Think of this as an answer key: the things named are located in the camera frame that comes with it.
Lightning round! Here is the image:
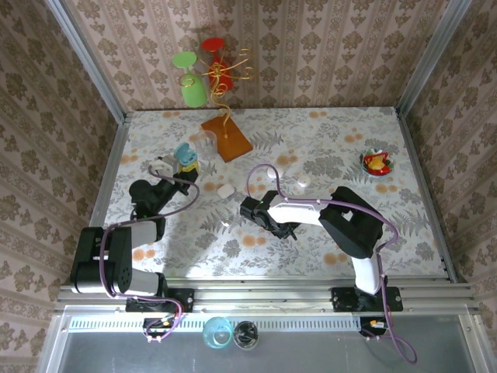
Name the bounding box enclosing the clear plastic cup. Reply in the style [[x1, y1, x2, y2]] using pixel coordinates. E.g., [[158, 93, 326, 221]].
[[192, 130, 218, 160]]

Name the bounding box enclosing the aluminium table edge rail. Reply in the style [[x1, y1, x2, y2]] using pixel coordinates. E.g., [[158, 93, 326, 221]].
[[394, 106, 459, 283], [83, 112, 131, 273]]

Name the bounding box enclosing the red wine glass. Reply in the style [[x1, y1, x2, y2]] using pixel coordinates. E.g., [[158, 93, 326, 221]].
[[200, 37, 234, 92]]

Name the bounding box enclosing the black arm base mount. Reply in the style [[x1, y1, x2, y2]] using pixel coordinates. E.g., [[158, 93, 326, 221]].
[[331, 286, 404, 314], [124, 287, 195, 314]]

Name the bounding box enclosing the small bowl of candy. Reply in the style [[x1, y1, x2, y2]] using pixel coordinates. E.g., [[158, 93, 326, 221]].
[[359, 147, 397, 178]]

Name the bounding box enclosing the aluminium frame post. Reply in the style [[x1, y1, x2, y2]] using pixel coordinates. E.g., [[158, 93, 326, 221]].
[[44, 0, 129, 124], [395, 0, 473, 116]]

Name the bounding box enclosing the blue glass cup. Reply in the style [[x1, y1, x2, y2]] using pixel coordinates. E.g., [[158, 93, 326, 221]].
[[201, 316, 235, 350]]

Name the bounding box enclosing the white slotted cable duct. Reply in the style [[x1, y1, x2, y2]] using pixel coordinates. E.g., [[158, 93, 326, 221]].
[[68, 313, 362, 334]]

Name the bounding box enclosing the dark glass cup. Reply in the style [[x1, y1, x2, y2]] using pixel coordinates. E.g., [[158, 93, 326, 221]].
[[232, 320, 260, 350]]

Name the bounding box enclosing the grey metal shelf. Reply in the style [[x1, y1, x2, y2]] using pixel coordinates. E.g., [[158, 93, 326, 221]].
[[36, 306, 486, 373]]

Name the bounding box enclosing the green wine glass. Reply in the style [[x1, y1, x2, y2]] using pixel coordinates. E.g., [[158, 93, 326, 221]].
[[172, 51, 208, 109]]

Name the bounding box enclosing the aluminium mounting rail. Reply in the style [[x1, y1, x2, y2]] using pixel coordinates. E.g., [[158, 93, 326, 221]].
[[54, 277, 481, 314]]

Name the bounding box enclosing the blue earbuds case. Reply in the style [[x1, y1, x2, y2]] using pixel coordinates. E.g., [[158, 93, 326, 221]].
[[173, 141, 198, 166]]

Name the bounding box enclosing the gold wire rack wooden base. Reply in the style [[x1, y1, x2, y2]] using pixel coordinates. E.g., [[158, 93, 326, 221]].
[[178, 48, 257, 163]]

